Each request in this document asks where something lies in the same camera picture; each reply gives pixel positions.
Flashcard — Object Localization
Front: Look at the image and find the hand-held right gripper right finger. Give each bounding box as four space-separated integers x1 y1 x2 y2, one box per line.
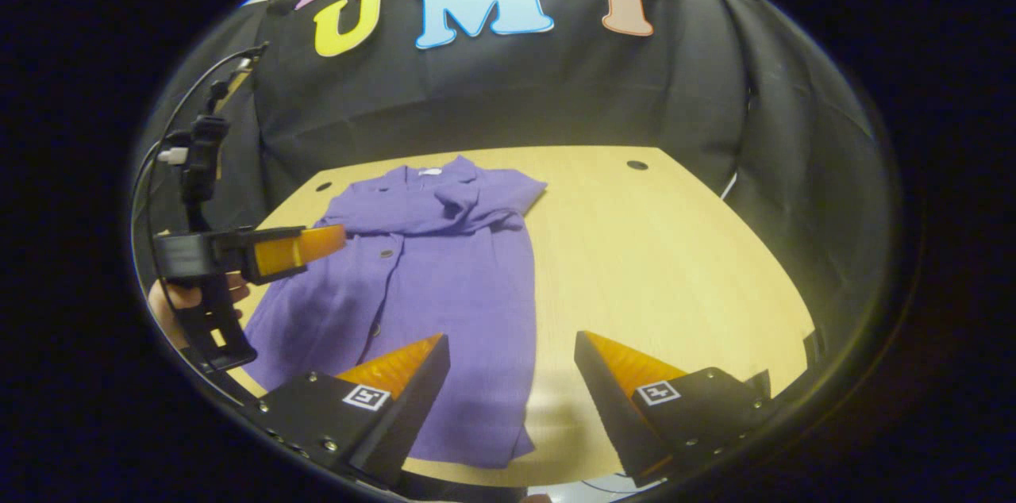
573 329 776 489

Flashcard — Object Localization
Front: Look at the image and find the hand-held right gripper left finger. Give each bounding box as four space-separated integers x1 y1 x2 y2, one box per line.
241 332 452 489

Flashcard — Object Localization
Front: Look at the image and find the purple button shirt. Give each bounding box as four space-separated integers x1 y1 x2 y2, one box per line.
241 155 549 470

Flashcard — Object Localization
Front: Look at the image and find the black backdrop cloth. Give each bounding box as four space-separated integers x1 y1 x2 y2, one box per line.
129 0 883 347

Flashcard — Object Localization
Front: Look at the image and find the black cable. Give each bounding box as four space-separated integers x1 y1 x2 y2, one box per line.
131 43 269 290

